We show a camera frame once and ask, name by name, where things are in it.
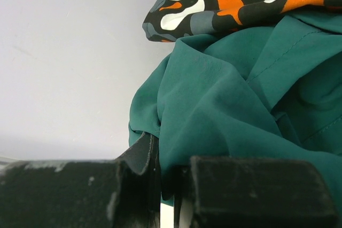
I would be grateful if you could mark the dark teal cloth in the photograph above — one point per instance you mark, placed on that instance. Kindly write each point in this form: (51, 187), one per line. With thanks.
(264, 92)

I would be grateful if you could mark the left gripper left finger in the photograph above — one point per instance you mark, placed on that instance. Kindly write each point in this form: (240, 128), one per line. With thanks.
(124, 192)

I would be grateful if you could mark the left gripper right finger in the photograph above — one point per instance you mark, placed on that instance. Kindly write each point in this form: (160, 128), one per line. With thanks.
(231, 192)

